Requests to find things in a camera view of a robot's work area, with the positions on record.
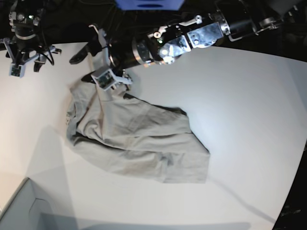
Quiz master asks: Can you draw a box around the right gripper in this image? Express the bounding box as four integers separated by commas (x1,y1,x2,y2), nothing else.
0,35,61,72

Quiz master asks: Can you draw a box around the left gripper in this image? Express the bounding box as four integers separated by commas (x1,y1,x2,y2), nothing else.
69,24,132,88

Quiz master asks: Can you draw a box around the grey t-shirt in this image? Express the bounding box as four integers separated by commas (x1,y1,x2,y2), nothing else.
66,80,210,184

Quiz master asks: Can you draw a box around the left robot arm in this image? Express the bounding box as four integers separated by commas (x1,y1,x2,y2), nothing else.
82,0,283,91

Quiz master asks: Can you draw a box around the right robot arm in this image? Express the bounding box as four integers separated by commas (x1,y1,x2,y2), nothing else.
0,0,62,78

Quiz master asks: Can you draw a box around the blue box at top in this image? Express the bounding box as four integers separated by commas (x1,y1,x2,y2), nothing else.
115,0,184,11

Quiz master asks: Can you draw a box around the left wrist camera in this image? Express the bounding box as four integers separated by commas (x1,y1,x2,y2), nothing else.
91,67,117,91

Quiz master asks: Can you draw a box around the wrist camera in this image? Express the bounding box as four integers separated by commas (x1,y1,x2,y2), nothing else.
91,67,117,91
9,63,25,78

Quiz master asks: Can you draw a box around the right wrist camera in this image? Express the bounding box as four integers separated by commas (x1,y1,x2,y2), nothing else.
9,63,25,78

